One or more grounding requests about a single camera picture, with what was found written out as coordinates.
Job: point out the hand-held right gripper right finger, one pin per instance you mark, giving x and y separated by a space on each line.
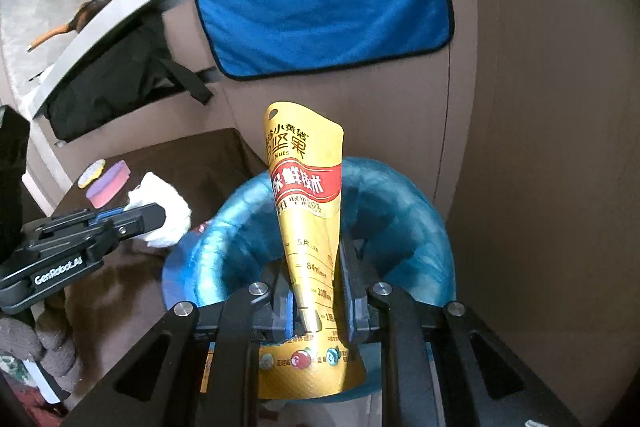
350 309

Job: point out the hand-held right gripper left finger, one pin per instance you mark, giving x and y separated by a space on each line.
287 313

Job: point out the yellow nut packet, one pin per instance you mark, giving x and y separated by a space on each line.
310 227

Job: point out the black bag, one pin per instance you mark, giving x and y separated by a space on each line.
110 82

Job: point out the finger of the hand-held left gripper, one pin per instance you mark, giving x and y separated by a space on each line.
142 218
107 215

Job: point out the blue trash bin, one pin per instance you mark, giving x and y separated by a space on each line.
400 217

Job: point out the pink and purple sponge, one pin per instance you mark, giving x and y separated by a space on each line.
107 187

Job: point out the blue cloth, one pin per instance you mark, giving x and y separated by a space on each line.
325 12

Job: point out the white tissue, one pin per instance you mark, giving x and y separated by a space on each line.
167 207

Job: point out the black and white pen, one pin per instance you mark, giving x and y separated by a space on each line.
42 73

